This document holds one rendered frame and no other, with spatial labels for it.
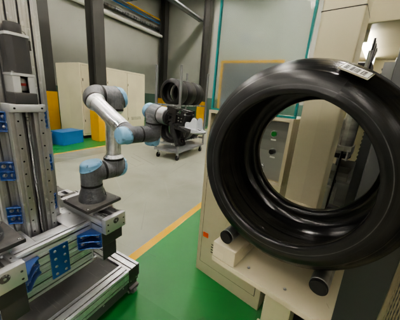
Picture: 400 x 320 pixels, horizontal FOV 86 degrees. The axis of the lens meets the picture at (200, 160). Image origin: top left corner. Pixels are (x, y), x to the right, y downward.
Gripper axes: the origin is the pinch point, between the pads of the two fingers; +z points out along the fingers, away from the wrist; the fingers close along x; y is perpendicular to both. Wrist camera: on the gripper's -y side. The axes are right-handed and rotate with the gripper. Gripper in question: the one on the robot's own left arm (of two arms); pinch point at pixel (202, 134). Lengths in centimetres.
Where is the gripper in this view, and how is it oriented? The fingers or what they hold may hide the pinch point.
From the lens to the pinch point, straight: 84.6
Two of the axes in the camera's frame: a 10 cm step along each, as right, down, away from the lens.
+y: 1.6, -9.3, -3.4
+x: 6.5, -1.6, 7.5
